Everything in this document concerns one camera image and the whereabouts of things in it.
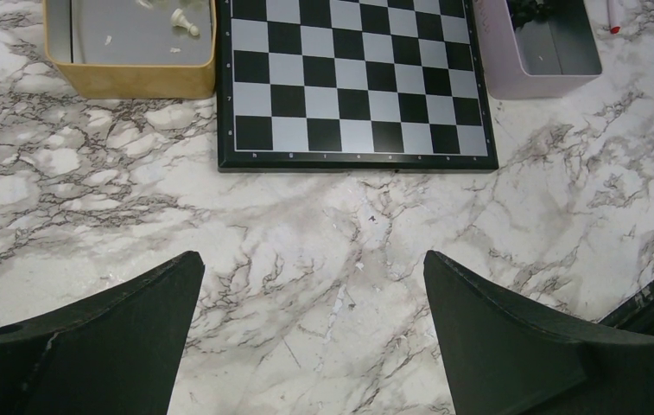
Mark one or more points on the white chess pawn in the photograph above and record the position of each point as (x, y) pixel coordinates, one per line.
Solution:
(180, 21)

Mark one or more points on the pink tin box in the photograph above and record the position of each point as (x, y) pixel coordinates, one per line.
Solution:
(539, 60)

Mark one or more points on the black and silver chessboard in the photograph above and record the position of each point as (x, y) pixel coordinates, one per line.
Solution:
(321, 85)

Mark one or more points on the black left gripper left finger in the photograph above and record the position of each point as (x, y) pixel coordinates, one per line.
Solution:
(115, 352)

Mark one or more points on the red capped marker pen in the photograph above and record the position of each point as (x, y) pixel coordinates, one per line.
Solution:
(614, 16)

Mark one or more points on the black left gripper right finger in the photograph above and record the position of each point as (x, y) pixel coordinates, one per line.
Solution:
(504, 353)

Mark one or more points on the pile of black chess pieces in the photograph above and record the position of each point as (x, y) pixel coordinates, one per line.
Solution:
(524, 11)

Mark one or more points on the pile of white chess pieces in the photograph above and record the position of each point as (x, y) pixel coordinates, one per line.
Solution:
(163, 4)

